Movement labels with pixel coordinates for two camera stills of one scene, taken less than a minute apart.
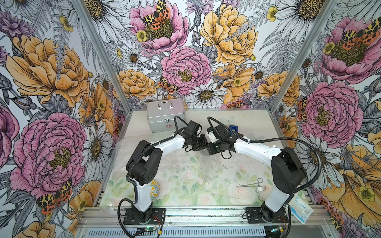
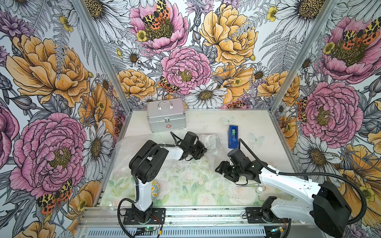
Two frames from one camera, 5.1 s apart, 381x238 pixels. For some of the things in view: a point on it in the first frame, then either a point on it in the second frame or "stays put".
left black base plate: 158,216 stays put
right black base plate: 254,215 stays put
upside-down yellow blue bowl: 155,190 stays put
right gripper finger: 213,148 -> 225,168
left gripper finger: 202,143 -> 200,150
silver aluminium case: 161,114 stays put
